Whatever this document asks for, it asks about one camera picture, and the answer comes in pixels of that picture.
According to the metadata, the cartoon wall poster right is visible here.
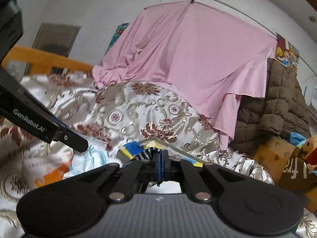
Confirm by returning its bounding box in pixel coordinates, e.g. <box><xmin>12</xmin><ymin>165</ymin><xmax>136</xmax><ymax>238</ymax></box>
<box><xmin>275</xmin><ymin>34</ymin><xmax>299</xmax><ymax>68</ymax></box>

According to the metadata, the pink hanging sheet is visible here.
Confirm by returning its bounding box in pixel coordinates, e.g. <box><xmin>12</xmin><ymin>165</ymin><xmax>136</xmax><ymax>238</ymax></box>
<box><xmin>92</xmin><ymin>1</ymin><xmax>277</xmax><ymax>150</ymax></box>

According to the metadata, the orange white medicine box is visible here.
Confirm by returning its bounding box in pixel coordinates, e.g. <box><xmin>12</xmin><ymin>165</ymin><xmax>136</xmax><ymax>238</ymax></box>
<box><xmin>33</xmin><ymin>161</ymin><xmax>70</xmax><ymax>187</ymax></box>

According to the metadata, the cartoon wall poster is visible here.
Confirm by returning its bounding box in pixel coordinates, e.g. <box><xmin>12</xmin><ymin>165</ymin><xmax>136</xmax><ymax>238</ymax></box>
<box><xmin>275</xmin><ymin>34</ymin><xmax>299</xmax><ymax>68</ymax></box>
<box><xmin>105</xmin><ymin>23</ymin><xmax>129</xmax><ymax>53</ymax></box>

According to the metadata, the grey wall panel door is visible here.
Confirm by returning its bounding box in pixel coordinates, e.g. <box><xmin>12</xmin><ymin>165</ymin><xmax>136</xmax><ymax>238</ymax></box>
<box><xmin>23</xmin><ymin>22</ymin><xmax>82</xmax><ymax>76</ymax></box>

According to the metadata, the colourful plush toy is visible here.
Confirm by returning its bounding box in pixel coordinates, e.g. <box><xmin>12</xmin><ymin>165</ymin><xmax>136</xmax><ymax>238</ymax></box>
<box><xmin>301</xmin><ymin>135</ymin><xmax>317</xmax><ymax>175</ymax></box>

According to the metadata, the cartoon wall poster left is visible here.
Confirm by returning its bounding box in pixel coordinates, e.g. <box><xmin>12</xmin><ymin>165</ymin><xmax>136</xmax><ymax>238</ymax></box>
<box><xmin>105</xmin><ymin>23</ymin><xmax>129</xmax><ymax>53</ymax></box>

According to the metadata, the floral satin bedspread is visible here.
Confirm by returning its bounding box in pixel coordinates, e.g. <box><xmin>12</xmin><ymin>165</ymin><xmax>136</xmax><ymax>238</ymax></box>
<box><xmin>0</xmin><ymin>71</ymin><xmax>317</xmax><ymax>238</ymax></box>

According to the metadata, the cardboard box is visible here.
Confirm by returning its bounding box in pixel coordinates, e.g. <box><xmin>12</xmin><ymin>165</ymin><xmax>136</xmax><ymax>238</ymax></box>
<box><xmin>253</xmin><ymin>136</ymin><xmax>296</xmax><ymax>184</ymax></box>

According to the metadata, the brown quilted jacket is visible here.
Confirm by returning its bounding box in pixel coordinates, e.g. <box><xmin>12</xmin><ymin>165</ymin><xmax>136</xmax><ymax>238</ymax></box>
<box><xmin>229</xmin><ymin>58</ymin><xmax>311</xmax><ymax>155</ymax></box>

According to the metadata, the striped black white sock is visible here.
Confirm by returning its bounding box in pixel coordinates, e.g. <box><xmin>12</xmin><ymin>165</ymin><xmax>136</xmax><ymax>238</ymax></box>
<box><xmin>123</xmin><ymin>147</ymin><xmax>163</xmax><ymax>167</ymax></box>

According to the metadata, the orange wooden bed rail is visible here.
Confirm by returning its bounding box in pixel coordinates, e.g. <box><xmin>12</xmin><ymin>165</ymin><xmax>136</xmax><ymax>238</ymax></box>
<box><xmin>1</xmin><ymin>46</ymin><xmax>93</xmax><ymax>75</ymax></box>

